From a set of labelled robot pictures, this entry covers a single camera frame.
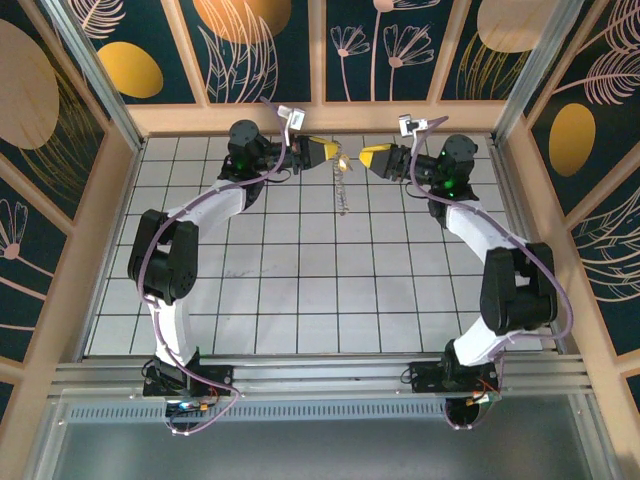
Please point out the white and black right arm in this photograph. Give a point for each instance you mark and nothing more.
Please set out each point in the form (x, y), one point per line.
(475, 235)

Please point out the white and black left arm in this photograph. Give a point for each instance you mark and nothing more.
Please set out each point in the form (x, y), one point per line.
(215, 205)

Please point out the navy panel with pink flowers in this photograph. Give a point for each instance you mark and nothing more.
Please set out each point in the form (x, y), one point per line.
(400, 75)

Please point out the navy panel, oval and feather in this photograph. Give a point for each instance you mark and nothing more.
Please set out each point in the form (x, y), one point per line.
(572, 140)

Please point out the navy panel with leaf outlines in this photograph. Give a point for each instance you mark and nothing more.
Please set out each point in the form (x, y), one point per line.
(240, 30)

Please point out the navy panel with yellow oval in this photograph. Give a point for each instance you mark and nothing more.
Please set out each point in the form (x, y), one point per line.
(130, 70)

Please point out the navy panel, beige circle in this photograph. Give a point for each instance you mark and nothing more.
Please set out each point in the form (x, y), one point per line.
(500, 25)

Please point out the navy panel with feather outlines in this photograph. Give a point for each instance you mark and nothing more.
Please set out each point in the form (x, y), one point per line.
(615, 260)

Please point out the navy panel with gold lines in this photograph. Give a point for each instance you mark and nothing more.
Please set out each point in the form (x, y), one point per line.
(30, 85)

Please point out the small circuit board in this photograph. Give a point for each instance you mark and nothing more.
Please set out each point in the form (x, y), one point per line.
(482, 398)
(192, 406)

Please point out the navy panel with single flower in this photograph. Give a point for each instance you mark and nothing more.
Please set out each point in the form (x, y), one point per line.
(25, 300)

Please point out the perforated grey metal sheet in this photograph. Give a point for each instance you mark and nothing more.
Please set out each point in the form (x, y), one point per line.
(320, 450)

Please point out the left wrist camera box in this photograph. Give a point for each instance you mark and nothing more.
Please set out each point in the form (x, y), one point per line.
(295, 119)

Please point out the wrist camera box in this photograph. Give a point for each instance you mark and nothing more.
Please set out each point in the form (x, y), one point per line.
(295, 119)
(411, 125)

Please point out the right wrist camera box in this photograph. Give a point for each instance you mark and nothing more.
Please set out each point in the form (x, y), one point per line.
(411, 125)

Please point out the aluminium corner post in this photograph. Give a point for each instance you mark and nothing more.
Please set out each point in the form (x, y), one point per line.
(540, 65)
(95, 70)

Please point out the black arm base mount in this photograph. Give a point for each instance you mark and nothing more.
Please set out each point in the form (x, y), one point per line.
(425, 377)
(215, 380)

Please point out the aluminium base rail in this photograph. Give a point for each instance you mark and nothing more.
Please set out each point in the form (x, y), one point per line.
(320, 377)

